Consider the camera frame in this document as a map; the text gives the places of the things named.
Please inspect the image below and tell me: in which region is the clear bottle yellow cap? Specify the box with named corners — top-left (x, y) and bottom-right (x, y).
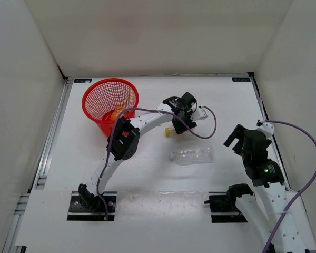
top-left (164, 127), bottom-right (177, 138)

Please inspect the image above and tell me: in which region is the orange juice bottle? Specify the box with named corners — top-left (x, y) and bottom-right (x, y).
top-left (110, 105), bottom-right (125, 122)

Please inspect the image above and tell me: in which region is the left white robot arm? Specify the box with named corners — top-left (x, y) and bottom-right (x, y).
top-left (78, 92), bottom-right (197, 211)

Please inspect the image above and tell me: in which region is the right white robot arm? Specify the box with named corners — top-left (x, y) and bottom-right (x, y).
top-left (224, 123), bottom-right (312, 252)

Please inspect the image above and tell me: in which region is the red plastic mesh bin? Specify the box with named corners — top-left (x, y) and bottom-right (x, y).
top-left (81, 78), bottom-right (139, 136)

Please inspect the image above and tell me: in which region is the large clear plastic bottle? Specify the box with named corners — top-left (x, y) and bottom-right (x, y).
top-left (169, 145), bottom-right (214, 166)

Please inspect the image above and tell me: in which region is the right blue corner label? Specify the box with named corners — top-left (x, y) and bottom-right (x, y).
top-left (232, 77), bottom-right (251, 82)

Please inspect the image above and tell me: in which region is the blue corner label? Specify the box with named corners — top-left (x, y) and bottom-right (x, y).
top-left (232, 77), bottom-right (251, 82)
top-left (74, 79), bottom-right (92, 83)

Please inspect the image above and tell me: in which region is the left blue corner label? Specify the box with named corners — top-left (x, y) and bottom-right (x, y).
top-left (74, 79), bottom-right (92, 83)

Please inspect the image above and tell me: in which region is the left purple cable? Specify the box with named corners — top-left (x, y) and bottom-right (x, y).
top-left (96, 105), bottom-right (218, 221)

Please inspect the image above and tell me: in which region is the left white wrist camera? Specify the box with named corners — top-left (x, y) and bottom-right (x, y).
top-left (192, 106), bottom-right (208, 122)

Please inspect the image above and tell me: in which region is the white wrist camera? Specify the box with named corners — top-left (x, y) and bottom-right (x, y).
top-left (256, 120), bottom-right (274, 139)
top-left (192, 106), bottom-right (208, 122)

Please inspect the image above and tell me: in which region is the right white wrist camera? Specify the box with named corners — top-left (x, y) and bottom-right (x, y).
top-left (256, 120), bottom-right (274, 139)

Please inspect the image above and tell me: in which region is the right black frame rail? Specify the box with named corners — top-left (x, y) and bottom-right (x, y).
top-left (248, 72), bottom-right (290, 188)

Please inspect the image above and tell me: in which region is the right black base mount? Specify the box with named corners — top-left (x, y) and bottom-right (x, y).
top-left (204, 192), bottom-right (247, 223)

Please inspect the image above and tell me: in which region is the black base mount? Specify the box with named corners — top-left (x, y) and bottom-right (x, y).
top-left (204, 192), bottom-right (247, 223)
top-left (67, 191), bottom-right (117, 222)

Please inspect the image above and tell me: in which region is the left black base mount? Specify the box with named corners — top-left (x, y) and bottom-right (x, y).
top-left (67, 191), bottom-right (117, 222)

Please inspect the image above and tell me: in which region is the left aluminium frame rail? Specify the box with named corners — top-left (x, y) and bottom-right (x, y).
top-left (2, 77), bottom-right (73, 252)

